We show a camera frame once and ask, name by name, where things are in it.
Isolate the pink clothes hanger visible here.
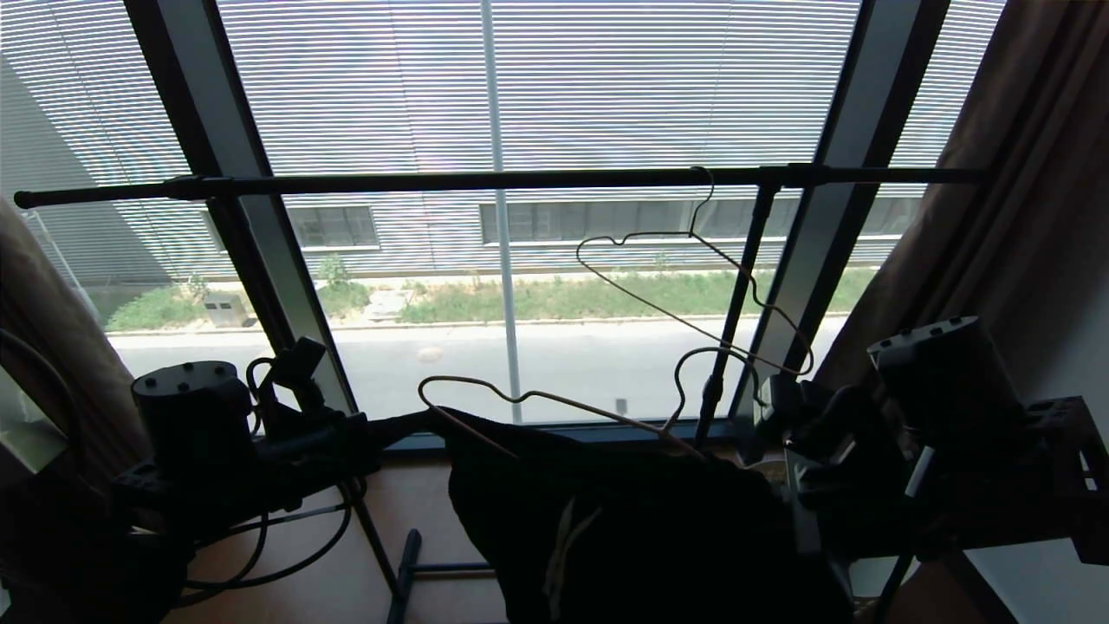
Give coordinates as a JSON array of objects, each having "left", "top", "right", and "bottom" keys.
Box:
[
  {"left": 418, "top": 347, "right": 763, "bottom": 460},
  {"left": 576, "top": 166, "right": 815, "bottom": 378}
]

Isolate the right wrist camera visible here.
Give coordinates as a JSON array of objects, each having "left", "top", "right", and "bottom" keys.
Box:
[{"left": 758, "top": 373, "right": 867, "bottom": 460}]

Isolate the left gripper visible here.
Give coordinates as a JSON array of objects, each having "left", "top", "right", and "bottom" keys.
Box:
[{"left": 260, "top": 412, "right": 382, "bottom": 512}]

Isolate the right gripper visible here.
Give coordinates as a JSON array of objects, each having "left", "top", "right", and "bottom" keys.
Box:
[{"left": 784, "top": 446, "right": 919, "bottom": 556}]

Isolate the black cable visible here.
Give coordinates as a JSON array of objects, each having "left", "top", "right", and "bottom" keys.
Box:
[
  {"left": 871, "top": 546, "right": 919, "bottom": 624},
  {"left": 173, "top": 477, "right": 356, "bottom": 608}
]

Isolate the brown curtain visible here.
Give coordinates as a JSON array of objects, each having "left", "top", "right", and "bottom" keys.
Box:
[
  {"left": 0, "top": 195, "right": 157, "bottom": 486},
  {"left": 814, "top": 0, "right": 1109, "bottom": 408}
]

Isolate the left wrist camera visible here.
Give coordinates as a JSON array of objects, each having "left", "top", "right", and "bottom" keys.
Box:
[{"left": 260, "top": 336, "right": 330, "bottom": 417}]

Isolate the black garment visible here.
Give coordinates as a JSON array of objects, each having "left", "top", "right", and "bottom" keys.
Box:
[{"left": 442, "top": 407, "right": 854, "bottom": 624}]

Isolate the black clothes rack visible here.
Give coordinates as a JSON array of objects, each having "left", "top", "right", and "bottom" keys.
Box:
[{"left": 13, "top": 163, "right": 989, "bottom": 624}]

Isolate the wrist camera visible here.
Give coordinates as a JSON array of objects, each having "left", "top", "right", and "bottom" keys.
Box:
[
  {"left": 260, "top": 336, "right": 330, "bottom": 417},
  {"left": 758, "top": 373, "right": 867, "bottom": 460}
]

